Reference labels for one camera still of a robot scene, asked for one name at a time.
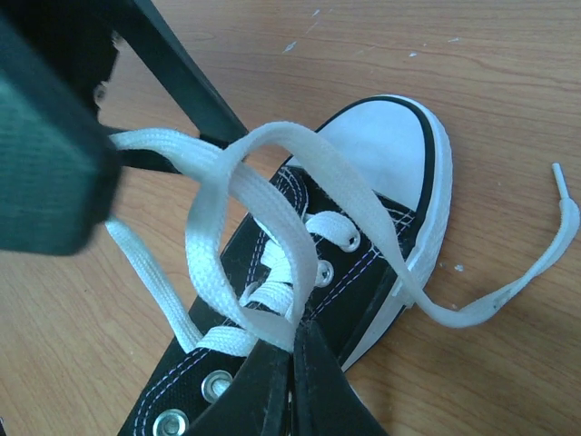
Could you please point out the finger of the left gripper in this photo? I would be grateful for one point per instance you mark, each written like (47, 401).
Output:
(147, 33)

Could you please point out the white lace of sneaker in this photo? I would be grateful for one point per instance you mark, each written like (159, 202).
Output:
(271, 312)

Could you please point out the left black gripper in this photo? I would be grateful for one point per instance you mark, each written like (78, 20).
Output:
(59, 169)

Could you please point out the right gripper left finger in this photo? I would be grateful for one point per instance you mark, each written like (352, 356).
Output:
(256, 404)

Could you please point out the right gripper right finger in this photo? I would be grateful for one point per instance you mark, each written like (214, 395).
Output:
(322, 402)

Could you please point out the black canvas sneaker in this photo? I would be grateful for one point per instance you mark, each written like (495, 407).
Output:
(403, 151)

